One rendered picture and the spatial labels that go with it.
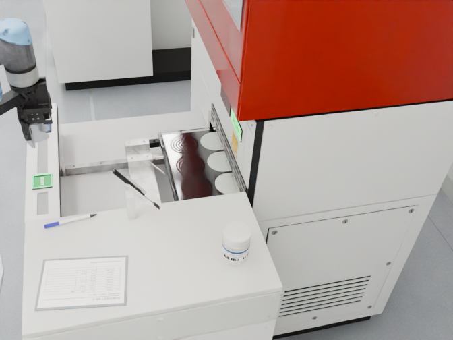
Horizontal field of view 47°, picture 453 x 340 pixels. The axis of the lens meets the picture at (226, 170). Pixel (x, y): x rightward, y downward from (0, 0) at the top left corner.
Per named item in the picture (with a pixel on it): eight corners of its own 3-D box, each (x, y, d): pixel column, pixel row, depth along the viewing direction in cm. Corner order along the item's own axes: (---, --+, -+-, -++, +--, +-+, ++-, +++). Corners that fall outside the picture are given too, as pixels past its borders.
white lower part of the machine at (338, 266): (311, 196, 293) (342, 69, 238) (378, 324, 235) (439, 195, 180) (187, 214, 278) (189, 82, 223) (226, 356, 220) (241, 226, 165)
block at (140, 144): (147, 144, 182) (147, 137, 180) (149, 150, 179) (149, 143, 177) (125, 146, 180) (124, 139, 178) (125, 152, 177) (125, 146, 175)
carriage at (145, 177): (147, 148, 184) (147, 142, 182) (165, 225, 158) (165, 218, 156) (125, 151, 182) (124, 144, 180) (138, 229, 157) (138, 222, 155)
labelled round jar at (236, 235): (243, 243, 140) (247, 218, 134) (251, 264, 135) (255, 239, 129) (218, 247, 139) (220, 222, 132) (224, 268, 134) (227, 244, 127)
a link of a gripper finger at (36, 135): (52, 152, 143) (46, 125, 137) (29, 154, 142) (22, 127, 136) (51, 145, 145) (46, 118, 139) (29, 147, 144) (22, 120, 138)
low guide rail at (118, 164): (209, 154, 189) (210, 148, 186) (211, 158, 187) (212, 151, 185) (65, 171, 177) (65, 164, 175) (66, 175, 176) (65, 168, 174)
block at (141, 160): (151, 158, 176) (151, 152, 174) (153, 165, 174) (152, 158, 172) (127, 161, 174) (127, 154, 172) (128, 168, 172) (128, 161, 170)
